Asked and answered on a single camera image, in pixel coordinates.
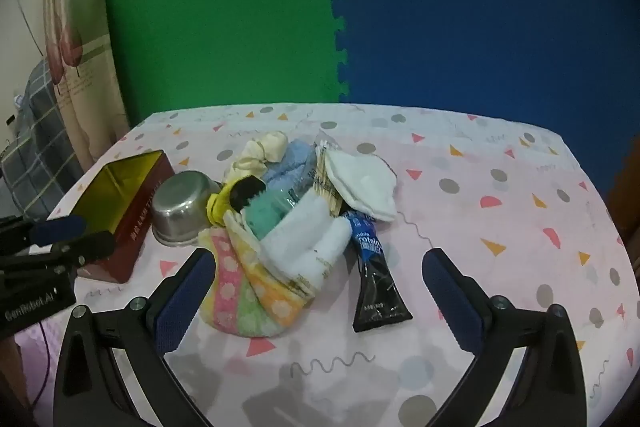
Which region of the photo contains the brown wooden furniture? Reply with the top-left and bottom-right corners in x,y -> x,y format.
607,177 -> 640,258

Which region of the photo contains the stainless steel bowl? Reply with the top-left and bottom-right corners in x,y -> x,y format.
151,171 -> 223,249

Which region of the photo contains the teal fluffy scrunchie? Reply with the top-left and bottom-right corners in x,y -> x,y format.
245,192 -> 301,240

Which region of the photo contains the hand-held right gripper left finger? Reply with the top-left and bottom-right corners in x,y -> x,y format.
54,248 -> 216,427

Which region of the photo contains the pink patterned tablecloth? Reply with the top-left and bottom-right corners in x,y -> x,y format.
15,102 -> 638,427

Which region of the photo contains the blue foam mat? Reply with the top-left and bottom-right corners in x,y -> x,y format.
315,0 -> 640,208

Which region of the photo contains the black tube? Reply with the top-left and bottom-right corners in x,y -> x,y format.
345,210 -> 414,334

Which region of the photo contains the cream knotted sock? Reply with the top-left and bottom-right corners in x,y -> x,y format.
229,132 -> 288,185

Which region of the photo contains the bag of cotton swabs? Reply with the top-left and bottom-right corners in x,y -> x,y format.
312,132 -> 346,215

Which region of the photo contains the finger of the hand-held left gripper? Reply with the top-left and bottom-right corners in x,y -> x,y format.
0,231 -> 116,275
0,215 -> 87,253

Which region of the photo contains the colourful dotted towel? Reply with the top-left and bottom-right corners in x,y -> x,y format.
198,212 -> 313,339

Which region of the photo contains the dark cable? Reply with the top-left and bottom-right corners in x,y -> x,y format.
30,317 -> 52,403

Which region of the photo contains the lilac cloth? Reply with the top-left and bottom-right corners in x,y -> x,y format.
14,319 -> 68,388

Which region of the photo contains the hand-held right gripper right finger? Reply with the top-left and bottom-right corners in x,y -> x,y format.
421,248 -> 588,427

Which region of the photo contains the green foam mat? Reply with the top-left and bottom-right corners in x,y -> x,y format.
102,0 -> 348,130

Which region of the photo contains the yellow and black object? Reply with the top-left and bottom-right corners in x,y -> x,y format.
206,175 -> 266,225

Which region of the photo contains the light blue fluffy towel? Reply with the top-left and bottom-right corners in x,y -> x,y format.
262,138 -> 321,198

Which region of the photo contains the red tin box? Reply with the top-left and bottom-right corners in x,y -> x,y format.
71,150 -> 176,284

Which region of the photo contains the white cloth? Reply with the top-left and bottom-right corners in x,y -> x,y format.
325,150 -> 398,223

